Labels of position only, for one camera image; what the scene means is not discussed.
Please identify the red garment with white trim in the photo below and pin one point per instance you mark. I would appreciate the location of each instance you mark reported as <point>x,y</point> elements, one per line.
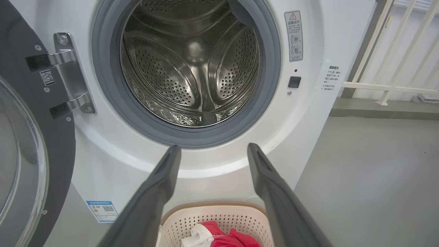
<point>202,236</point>
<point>240,240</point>

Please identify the blue energy label sticker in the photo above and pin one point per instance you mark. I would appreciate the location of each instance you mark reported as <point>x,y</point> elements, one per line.
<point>102,211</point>

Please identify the small QR code sticker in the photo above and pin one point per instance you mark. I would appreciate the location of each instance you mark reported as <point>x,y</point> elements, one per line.
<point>47,77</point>

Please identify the white front-load washing machine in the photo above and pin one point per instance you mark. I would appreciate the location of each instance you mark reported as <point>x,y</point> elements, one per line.
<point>308,137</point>

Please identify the metal door hinge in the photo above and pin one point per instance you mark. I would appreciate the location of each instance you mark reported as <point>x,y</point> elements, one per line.
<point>73,75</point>

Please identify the black door latch socket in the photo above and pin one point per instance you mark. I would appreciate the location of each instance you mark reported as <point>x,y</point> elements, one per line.
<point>294,82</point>

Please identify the printed text label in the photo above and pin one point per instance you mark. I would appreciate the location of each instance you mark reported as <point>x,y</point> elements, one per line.
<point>332,78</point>

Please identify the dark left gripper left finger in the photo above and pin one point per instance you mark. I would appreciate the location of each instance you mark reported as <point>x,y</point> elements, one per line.
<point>147,206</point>

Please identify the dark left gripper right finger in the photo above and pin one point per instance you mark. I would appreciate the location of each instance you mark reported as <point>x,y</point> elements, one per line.
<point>284,212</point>

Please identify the steel washer drum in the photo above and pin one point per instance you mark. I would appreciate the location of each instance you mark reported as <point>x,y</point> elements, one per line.
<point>188,68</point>

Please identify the black glass washing machine door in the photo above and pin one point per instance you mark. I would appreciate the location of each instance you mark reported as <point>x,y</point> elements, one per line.
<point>20,41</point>

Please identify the grey warning sticker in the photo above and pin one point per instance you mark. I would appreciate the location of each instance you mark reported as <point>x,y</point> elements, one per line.
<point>293,36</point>

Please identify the white metal railing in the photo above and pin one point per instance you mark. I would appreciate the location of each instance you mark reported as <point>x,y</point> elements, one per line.
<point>377,87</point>

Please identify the cream perforated laundry basket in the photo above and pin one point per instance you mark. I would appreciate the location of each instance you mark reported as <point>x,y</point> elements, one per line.
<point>178,223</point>

